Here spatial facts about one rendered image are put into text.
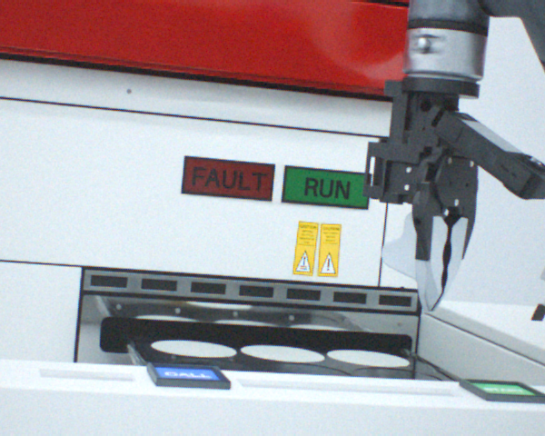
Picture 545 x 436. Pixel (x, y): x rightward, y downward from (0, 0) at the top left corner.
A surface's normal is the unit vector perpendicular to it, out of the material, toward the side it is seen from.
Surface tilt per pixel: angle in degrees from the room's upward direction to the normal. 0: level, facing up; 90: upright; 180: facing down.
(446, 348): 90
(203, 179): 90
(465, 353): 90
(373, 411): 90
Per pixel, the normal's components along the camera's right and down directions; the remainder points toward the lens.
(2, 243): 0.23, 0.07
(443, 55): -0.18, 0.04
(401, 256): -0.63, 0.03
